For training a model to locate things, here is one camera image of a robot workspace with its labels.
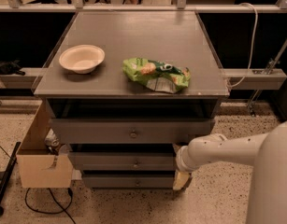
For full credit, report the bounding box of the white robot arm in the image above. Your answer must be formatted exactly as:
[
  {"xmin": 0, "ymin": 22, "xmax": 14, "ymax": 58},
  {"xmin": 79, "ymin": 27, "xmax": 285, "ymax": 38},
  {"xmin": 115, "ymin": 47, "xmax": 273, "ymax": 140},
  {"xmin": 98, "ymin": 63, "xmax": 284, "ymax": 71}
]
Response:
[{"xmin": 173, "ymin": 121, "xmax": 287, "ymax": 224}]

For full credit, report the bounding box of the crumpled can in box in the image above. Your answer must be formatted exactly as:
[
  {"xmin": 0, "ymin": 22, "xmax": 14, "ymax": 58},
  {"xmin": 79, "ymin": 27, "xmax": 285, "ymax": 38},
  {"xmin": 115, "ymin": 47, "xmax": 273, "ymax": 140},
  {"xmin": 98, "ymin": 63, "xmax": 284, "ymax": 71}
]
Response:
[{"xmin": 44, "ymin": 129, "xmax": 59, "ymax": 147}]

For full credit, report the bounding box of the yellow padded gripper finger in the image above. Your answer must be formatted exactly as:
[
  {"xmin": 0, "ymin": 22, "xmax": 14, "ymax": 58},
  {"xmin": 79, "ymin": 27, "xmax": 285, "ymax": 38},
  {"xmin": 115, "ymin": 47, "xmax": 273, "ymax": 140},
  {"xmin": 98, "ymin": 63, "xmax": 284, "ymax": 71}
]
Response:
[{"xmin": 173, "ymin": 170, "xmax": 192, "ymax": 190}]

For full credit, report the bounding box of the grey top drawer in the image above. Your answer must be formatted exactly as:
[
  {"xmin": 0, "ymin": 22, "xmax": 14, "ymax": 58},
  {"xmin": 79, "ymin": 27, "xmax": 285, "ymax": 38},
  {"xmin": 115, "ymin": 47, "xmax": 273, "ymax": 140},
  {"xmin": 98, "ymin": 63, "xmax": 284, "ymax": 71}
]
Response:
[{"xmin": 50, "ymin": 119, "xmax": 214, "ymax": 144}]

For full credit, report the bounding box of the wooden side box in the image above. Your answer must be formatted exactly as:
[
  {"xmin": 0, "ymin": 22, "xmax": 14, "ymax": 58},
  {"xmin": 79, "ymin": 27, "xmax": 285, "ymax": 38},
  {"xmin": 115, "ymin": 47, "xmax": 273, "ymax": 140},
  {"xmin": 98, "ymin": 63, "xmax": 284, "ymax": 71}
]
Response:
[{"xmin": 16, "ymin": 103, "xmax": 73, "ymax": 189}]

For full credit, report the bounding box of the black stand leg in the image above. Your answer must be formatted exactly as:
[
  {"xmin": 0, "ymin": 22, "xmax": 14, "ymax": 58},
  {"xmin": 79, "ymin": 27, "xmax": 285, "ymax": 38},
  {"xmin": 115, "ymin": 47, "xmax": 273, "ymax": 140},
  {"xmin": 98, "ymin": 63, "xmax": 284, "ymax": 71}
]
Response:
[{"xmin": 0, "ymin": 142, "xmax": 21, "ymax": 216}]

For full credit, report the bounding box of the black floor cable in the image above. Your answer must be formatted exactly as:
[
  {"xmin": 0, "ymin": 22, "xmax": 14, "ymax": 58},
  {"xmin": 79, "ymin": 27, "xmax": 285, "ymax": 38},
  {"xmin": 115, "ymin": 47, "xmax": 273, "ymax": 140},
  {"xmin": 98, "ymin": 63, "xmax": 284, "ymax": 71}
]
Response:
[{"xmin": 24, "ymin": 187, "xmax": 77, "ymax": 224}]

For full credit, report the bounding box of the grey drawer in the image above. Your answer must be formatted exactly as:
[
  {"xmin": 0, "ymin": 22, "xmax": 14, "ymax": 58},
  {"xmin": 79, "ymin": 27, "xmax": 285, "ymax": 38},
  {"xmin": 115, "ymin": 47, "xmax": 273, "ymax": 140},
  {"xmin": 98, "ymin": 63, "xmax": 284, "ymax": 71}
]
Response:
[
  {"xmin": 82, "ymin": 174, "xmax": 174, "ymax": 189},
  {"xmin": 50, "ymin": 119, "xmax": 214, "ymax": 144},
  {"xmin": 68, "ymin": 152, "xmax": 176, "ymax": 171}
]

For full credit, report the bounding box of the white paper bowl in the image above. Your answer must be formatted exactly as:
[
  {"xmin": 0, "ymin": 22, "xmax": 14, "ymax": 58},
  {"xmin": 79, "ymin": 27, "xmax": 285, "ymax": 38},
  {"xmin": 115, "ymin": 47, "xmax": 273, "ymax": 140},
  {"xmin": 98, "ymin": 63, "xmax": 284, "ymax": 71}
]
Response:
[{"xmin": 59, "ymin": 45, "xmax": 105, "ymax": 74}]

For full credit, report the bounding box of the green chip bag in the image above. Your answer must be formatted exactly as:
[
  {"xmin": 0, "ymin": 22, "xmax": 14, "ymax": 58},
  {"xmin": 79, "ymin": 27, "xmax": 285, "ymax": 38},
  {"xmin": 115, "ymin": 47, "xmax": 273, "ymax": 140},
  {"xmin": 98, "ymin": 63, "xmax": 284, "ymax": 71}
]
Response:
[{"xmin": 122, "ymin": 58, "xmax": 191, "ymax": 93}]

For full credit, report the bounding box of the grey drawer cabinet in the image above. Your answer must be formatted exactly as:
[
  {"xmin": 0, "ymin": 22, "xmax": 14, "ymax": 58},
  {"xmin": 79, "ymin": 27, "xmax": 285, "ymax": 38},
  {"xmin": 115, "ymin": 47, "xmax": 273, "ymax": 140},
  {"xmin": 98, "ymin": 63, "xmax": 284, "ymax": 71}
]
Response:
[{"xmin": 35, "ymin": 11, "xmax": 229, "ymax": 178}]

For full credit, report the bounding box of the white cable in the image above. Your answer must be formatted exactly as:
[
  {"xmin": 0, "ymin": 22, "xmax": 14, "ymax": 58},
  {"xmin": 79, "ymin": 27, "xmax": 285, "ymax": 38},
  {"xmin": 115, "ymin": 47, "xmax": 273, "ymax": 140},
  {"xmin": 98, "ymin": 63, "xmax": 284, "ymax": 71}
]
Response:
[{"xmin": 226, "ymin": 2, "xmax": 259, "ymax": 91}]

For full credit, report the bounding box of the black object on rail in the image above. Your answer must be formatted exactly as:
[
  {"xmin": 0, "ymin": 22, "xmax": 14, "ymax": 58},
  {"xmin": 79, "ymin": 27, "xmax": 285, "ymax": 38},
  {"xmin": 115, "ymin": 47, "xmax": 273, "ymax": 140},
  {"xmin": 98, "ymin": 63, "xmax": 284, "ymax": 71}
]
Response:
[{"xmin": 0, "ymin": 60, "xmax": 25, "ymax": 76}]

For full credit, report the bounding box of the grey bottom drawer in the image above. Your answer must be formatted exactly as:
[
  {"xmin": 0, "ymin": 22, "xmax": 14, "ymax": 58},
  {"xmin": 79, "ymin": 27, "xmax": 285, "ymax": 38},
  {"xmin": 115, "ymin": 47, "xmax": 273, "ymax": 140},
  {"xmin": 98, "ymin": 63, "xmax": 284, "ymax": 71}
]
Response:
[{"xmin": 82, "ymin": 174, "xmax": 174, "ymax": 189}]

